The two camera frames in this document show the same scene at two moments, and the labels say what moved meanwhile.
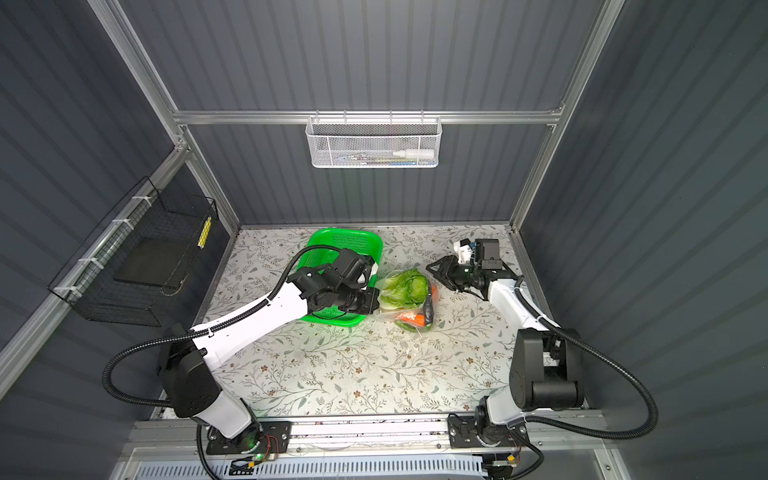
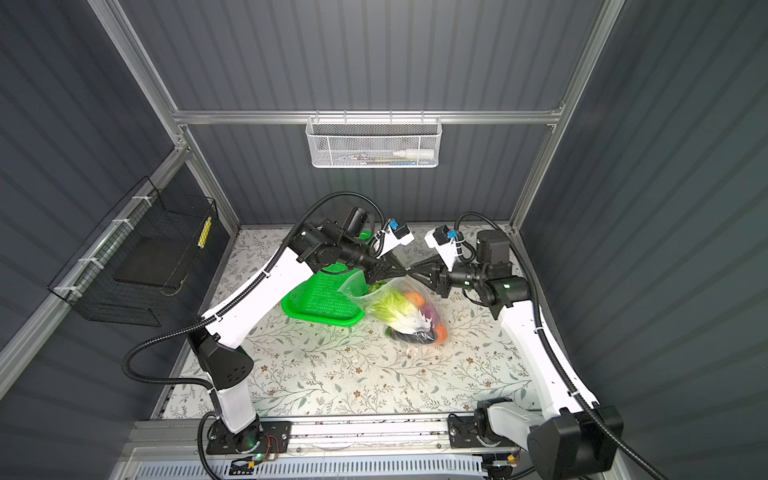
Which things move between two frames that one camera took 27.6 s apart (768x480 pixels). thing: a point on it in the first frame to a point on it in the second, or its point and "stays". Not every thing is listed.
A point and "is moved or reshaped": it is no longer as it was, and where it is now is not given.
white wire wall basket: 374,142 stays
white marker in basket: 415,153 stays
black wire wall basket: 139,263 stays
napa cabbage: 406,290 is moved or reshaped
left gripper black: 372,302 to 380,269
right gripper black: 446,274 to 439,282
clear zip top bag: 408,298 is moved or reshaped
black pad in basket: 156,261 stays
